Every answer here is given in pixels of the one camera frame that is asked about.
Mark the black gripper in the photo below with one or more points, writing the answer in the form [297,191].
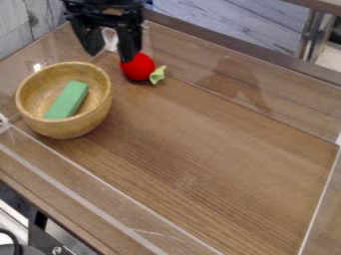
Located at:
[122,14]

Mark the green rectangular block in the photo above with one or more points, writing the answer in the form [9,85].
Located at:
[68,101]

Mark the brown wooden bowl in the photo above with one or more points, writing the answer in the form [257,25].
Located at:
[40,89]

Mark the red plush strawberry toy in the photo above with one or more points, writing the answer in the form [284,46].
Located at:
[140,69]

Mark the metal table leg background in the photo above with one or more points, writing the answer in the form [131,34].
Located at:
[314,35]

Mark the clear acrylic corner bracket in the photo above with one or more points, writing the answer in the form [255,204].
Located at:
[111,39]

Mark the black table leg bracket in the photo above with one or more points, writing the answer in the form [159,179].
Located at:
[40,239]

